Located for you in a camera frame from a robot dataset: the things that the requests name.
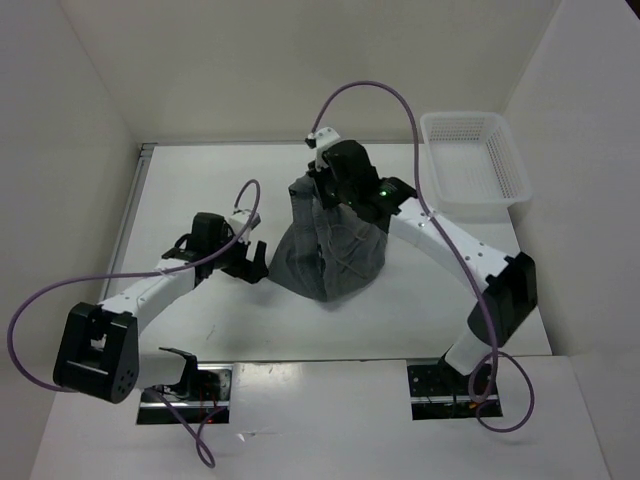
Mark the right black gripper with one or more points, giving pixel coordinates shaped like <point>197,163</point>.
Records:
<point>317,178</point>

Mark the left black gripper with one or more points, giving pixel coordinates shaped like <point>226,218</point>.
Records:
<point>250,271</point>

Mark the grey shorts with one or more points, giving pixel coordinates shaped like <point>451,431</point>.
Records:
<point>325,254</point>

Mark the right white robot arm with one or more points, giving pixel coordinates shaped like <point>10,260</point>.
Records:
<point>507,284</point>

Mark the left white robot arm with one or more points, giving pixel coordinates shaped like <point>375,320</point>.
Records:
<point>99,353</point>

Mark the white plastic basket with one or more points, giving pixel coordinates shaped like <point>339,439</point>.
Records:
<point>476,170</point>

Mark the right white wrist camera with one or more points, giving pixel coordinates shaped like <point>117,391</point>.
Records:
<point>319,142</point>

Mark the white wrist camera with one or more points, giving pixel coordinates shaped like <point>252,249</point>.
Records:
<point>319,142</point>
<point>242,222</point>

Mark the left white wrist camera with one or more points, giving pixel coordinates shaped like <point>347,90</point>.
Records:
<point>242,222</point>

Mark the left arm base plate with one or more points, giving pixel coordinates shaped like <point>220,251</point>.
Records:
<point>206,396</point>

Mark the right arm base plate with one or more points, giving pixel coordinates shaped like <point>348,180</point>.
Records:
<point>438,392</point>

